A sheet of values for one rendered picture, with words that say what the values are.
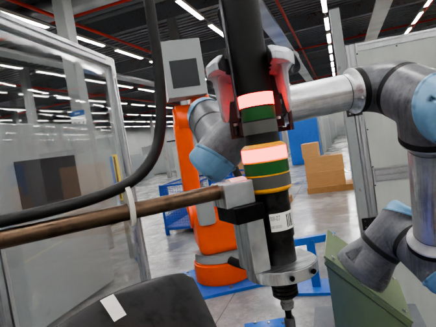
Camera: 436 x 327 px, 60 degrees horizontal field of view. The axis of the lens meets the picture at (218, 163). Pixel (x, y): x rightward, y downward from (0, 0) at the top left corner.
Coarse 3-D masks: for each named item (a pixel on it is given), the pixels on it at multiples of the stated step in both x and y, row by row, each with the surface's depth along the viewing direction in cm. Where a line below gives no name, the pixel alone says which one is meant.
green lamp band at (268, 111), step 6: (252, 108) 35; (258, 108) 35; (264, 108) 35; (270, 108) 35; (246, 114) 35; (252, 114) 35; (258, 114) 35; (264, 114) 35; (270, 114) 35; (246, 120) 35; (252, 120) 35
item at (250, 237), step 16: (224, 192) 33; (240, 192) 34; (224, 208) 34; (240, 208) 33; (256, 208) 34; (240, 224) 33; (256, 224) 34; (240, 240) 36; (256, 240) 34; (240, 256) 36; (256, 256) 34; (304, 256) 37; (256, 272) 34; (272, 272) 34; (288, 272) 34; (304, 272) 34
